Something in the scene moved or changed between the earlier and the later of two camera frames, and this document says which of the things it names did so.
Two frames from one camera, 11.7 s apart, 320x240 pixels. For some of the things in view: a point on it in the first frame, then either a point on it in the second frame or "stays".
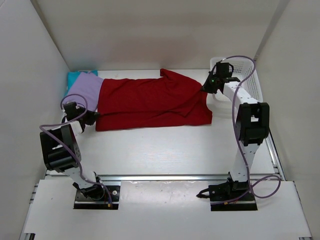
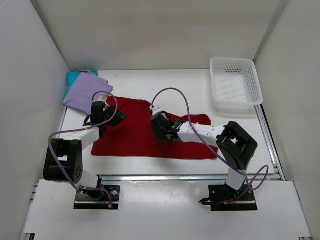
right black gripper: x=210 y=85 -> x=158 y=128
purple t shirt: x=85 y=91 stays
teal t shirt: x=72 y=76 stays
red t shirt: x=171 y=99 -> x=136 y=136
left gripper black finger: x=91 y=117 -> x=118 y=117
